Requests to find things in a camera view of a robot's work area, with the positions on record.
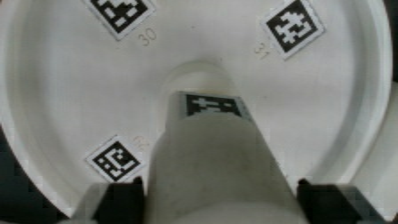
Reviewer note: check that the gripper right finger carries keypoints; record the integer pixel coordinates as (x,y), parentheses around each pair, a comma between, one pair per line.
(334,204)

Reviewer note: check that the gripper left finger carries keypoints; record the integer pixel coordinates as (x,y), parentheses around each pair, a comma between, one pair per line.
(111,204)

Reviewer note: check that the white cylindrical table leg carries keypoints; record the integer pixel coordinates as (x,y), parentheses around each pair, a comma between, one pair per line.
(215,183)

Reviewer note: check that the white round table top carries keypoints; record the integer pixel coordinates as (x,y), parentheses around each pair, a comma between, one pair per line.
(101,55)

